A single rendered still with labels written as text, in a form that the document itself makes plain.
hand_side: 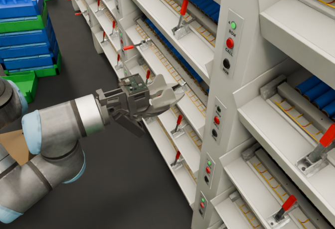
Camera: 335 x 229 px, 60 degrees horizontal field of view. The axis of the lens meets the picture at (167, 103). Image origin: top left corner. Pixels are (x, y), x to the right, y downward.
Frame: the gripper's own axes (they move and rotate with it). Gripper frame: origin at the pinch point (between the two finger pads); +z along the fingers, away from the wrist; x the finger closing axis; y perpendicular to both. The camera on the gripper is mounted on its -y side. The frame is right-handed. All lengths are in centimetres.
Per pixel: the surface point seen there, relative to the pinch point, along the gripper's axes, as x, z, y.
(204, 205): -16.4, 1.5, -33.9
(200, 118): -5.1, 4.8, -7.2
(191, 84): 4.9, 7.2, -3.7
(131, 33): 45.5, 3.0, -7.9
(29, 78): 108, -45, -59
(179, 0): 16.5, 8.9, 16.2
